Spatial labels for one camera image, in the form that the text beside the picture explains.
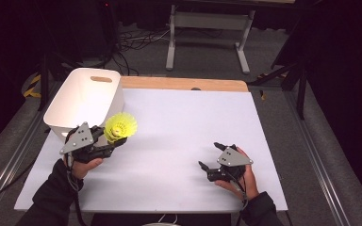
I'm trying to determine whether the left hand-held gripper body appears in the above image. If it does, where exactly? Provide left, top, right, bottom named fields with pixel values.
left=59, top=121, right=115, bottom=165

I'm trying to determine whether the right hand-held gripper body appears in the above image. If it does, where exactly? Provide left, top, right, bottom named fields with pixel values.
left=206, top=146, right=255, bottom=184

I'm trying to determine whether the white plastic storage bin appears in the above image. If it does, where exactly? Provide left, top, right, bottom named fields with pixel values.
left=42, top=67, right=125, bottom=149

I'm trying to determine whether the person's left hand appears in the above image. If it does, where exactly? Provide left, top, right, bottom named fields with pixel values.
left=63, top=156, right=104, bottom=181

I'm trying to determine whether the person's right hand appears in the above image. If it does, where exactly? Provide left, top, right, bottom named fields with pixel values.
left=214, top=147, right=260, bottom=202

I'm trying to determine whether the white table mat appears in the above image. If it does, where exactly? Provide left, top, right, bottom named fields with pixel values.
left=13, top=88, right=288, bottom=215

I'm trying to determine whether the black metal stand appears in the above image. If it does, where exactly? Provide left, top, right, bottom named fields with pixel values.
left=37, top=53, right=83, bottom=112

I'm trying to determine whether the yellow black hazard tape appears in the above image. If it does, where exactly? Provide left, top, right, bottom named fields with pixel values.
left=23, top=73, right=41, bottom=99

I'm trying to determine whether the black tripod stand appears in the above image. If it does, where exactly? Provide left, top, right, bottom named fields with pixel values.
left=248, top=60, right=309, bottom=121

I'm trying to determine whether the right hand-held gripper cable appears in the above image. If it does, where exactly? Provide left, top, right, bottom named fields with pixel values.
left=227, top=170, right=249, bottom=226

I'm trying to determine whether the hand-held gripper cable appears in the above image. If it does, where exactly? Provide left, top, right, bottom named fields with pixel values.
left=66, top=152, right=89, bottom=226
left=227, top=170, right=249, bottom=226

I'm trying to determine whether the left hand-held gripper cable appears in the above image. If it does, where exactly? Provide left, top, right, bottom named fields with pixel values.
left=66, top=152, right=89, bottom=226

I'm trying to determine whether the white cable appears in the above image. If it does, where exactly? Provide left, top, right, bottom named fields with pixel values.
left=140, top=214, right=181, bottom=226

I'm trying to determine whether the aluminium floor rail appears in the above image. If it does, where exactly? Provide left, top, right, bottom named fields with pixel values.
left=0, top=109, right=50, bottom=218
left=284, top=90, right=353, bottom=226

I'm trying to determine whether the thin black floor cable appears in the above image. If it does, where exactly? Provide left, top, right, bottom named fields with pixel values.
left=0, top=156, right=41, bottom=210

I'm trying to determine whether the bundle of floor cables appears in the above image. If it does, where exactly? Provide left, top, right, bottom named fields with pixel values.
left=114, top=27, right=172, bottom=76

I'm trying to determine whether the grey metal desk frame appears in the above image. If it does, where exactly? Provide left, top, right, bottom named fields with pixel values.
left=165, top=4, right=256, bottom=75

